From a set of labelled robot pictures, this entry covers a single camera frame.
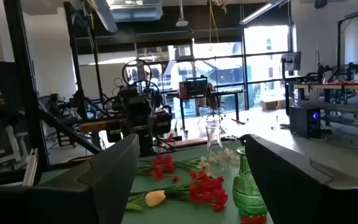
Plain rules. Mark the wooden workstation table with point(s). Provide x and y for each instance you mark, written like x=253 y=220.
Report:
x=337 y=87

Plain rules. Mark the dark desk monitor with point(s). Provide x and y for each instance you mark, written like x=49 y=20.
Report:
x=196 y=87

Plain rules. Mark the cardboard box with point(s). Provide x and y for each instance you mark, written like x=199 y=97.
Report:
x=269 y=104

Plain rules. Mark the black computer tower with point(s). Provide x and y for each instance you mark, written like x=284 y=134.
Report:
x=303 y=123

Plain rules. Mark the distant black robot arms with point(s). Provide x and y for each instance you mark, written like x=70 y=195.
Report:
x=350 y=70

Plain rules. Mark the white artificial blossom spray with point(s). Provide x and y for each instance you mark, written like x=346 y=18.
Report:
x=219 y=157

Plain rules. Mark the small wall-side monitor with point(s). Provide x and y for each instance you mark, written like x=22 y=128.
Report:
x=292 y=60

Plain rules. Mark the loose red blossom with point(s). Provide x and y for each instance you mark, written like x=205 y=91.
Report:
x=175 y=179

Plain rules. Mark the red artificial flower bunch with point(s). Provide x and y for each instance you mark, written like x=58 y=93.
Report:
x=163 y=165
x=208 y=189

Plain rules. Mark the clear glass vase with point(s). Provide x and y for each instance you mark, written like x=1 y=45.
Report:
x=213 y=140

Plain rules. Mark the white pendant lamp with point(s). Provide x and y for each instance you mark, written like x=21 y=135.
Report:
x=181 y=22

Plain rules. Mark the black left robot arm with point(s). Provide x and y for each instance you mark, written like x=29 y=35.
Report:
x=135 y=109

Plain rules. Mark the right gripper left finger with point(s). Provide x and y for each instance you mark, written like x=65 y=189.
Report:
x=104 y=186

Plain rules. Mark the ceiling strip light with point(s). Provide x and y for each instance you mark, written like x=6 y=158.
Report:
x=259 y=12

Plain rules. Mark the black standing desk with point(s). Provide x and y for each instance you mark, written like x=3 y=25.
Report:
x=228 y=92

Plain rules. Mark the black aluminium rig frame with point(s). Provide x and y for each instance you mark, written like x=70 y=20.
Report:
x=23 y=93

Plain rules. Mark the yellow artificial tulip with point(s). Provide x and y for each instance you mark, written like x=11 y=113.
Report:
x=155 y=198

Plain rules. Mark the green table mat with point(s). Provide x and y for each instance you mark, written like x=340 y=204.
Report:
x=182 y=214

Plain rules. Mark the office chair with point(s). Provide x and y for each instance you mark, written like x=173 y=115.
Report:
x=211 y=96

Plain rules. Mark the green glass vase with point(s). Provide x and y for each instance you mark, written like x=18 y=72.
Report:
x=247 y=193

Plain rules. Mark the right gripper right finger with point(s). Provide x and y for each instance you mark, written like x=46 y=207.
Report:
x=297 y=193

